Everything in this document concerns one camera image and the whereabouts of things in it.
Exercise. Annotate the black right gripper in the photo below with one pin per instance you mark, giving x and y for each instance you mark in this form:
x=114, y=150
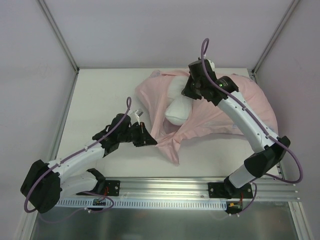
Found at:
x=188, y=91

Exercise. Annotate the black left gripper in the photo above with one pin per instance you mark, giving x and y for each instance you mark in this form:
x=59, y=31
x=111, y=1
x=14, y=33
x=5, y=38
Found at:
x=142, y=134

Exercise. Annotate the white pillow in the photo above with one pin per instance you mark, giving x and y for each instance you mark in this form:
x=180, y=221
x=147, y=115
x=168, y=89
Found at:
x=179, y=107

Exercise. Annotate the purple Elsa print pillowcase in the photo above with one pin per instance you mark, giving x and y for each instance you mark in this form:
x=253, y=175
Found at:
x=160, y=89

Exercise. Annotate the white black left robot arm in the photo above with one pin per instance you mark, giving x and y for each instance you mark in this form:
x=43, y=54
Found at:
x=48, y=182

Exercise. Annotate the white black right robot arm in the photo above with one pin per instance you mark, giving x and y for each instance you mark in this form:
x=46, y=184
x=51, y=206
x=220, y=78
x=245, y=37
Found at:
x=269, y=149

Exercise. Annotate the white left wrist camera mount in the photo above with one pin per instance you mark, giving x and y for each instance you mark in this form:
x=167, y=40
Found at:
x=137, y=114

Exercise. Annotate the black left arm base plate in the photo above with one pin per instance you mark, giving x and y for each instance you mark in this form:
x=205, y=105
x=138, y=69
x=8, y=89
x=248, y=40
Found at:
x=112, y=187

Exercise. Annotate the white slotted cable duct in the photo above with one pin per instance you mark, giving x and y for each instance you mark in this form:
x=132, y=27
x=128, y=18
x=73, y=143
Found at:
x=131, y=203

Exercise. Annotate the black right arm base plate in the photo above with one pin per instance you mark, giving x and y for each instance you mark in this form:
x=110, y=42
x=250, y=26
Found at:
x=218, y=190

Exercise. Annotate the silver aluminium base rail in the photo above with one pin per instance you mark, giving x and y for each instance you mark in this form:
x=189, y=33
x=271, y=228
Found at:
x=196, y=188

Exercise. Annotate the right aluminium corner post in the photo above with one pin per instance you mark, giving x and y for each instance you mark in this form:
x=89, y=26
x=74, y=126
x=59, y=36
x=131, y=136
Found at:
x=276, y=34

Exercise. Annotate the aluminium corner post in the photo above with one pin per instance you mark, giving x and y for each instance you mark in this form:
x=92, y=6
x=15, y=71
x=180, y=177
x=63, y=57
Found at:
x=58, y=34
x=276, y=34

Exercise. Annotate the left aluminium corner post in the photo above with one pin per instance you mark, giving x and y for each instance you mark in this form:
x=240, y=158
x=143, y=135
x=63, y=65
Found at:
x=58, y=34

